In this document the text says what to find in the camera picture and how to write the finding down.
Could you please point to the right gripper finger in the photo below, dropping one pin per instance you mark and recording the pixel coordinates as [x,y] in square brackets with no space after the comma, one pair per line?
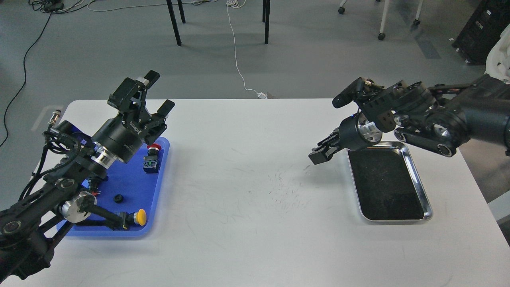
[332,141]
[318,156]

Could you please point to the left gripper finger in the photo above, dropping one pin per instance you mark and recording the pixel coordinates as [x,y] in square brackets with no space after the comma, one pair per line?
[130,96]
[155,125]

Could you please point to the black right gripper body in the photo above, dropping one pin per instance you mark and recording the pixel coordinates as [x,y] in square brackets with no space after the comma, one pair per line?
[357,132]

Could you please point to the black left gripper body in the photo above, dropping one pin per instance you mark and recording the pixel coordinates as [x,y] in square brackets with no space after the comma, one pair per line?
[121,136]

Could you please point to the small black gear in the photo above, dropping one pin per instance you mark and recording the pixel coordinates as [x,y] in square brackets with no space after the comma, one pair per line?
[118,198]

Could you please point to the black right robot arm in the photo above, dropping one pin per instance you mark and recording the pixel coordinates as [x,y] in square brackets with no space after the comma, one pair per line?
[438,119]

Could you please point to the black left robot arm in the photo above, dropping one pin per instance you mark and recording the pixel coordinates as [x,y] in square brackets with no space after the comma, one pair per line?
[59,198]

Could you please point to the blue plastic tray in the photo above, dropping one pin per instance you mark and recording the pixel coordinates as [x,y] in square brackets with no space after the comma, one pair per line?
[140,191]

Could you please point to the metal tray with black mat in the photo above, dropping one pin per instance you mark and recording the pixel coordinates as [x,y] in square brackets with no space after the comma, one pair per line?
[387,184]

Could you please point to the white chair base with casters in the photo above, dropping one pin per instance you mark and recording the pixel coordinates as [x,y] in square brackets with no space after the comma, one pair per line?
[381,36]

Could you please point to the white office chair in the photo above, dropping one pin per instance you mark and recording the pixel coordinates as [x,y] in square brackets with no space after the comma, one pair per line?
[498,59]

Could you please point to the black equipment case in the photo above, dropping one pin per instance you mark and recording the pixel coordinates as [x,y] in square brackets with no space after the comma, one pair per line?
[482,31]

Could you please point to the red push button switch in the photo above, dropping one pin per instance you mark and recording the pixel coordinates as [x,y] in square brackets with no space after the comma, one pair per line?
[151,162]

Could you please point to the yellow push button switch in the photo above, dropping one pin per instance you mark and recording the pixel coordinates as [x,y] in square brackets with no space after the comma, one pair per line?
[137,218]

